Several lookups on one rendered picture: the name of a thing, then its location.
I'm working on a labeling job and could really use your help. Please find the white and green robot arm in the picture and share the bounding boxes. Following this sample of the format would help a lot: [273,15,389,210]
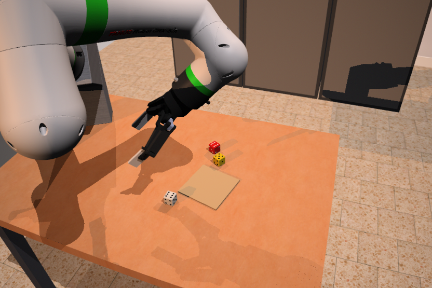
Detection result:
[0,0,248,160]

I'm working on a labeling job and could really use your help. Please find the yellow die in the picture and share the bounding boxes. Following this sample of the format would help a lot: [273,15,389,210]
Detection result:
[213,153,225,166]

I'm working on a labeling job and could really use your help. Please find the tan flat mat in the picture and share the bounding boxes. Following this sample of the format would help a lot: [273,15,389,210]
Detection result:
[178,165,240,210]

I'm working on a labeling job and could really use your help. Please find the dark red die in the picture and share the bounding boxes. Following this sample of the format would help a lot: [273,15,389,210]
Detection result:
[209,141,220,154]

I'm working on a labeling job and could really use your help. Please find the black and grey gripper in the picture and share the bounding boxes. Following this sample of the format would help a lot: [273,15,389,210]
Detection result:
[128,88,192,168]

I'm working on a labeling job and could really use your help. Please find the white die with black pips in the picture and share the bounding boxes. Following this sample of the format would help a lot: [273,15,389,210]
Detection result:
[164,191,177,206]

